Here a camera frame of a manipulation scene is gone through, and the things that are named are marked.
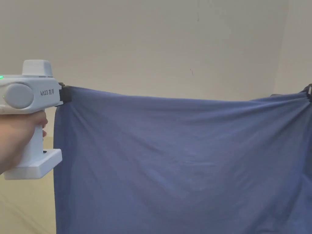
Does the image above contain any dark blue shirt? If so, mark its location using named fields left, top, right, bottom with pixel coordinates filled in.
left=53, top=86, right=312, bottom=234

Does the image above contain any bed with beige sheet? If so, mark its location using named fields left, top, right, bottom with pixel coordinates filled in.
left=0, top=135, right=57, bottom=234

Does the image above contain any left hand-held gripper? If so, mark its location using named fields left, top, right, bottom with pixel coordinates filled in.
left=0, top=59, right=73, bottom=181

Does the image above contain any person's left hand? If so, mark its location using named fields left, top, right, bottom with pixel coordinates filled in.
left=0, top=109, right=48, bottom=176

